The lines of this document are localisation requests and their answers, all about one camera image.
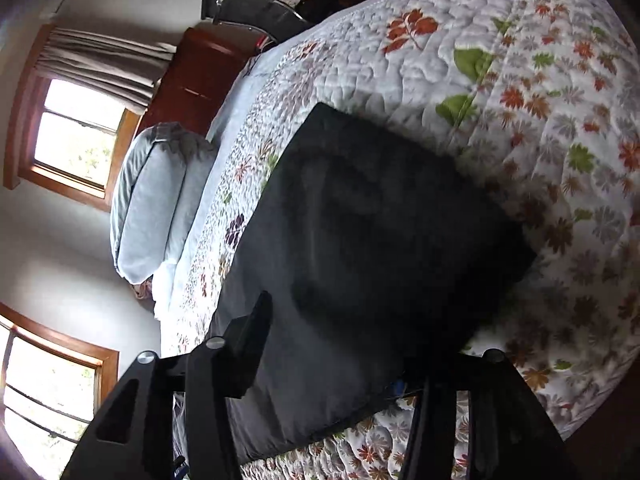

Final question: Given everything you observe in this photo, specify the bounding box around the grey curtain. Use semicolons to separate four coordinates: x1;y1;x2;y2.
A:
41;26;177;109

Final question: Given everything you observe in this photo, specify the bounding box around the wooden framed window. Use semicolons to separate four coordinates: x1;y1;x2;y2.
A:
4;24;145;212
0;301;121;467

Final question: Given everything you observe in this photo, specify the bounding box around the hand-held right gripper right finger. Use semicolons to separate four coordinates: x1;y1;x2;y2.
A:
397;347;583;480

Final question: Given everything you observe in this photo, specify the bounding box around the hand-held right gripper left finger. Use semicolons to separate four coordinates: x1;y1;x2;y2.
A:
60;290;274;480

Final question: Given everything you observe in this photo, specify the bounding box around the dark red wooden headboard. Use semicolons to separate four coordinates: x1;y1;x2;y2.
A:
134;26;252;142

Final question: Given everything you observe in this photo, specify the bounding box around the black padded jacket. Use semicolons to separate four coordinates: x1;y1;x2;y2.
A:
207;102;539;467

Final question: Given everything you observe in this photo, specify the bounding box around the light blue bed sheet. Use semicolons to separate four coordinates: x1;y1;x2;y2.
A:
167;55;263;313

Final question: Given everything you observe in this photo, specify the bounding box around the floral quilted bedspread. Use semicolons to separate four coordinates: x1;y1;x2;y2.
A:
160;0;640;480

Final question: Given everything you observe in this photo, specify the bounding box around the light blue pillow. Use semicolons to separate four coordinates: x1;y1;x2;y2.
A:
109;121;219;285

